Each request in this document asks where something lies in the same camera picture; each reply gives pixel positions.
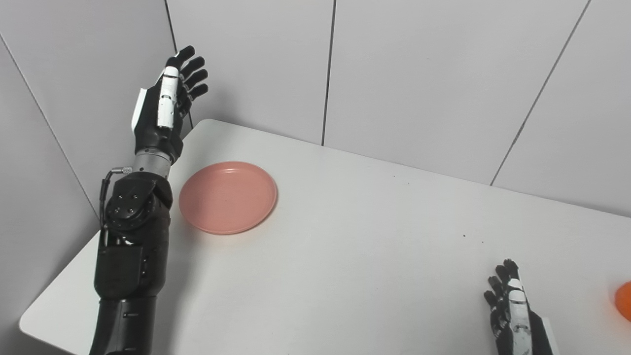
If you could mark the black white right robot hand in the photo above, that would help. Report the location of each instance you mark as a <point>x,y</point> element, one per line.
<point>522,330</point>

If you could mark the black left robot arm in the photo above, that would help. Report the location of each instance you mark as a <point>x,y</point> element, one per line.
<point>130,256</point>

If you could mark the pink round plate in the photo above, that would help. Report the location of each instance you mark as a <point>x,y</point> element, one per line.
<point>227,197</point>

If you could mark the orange fruit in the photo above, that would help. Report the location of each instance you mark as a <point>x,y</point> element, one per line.
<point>624,301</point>

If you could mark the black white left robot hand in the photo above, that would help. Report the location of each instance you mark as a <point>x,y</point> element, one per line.
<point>153,128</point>

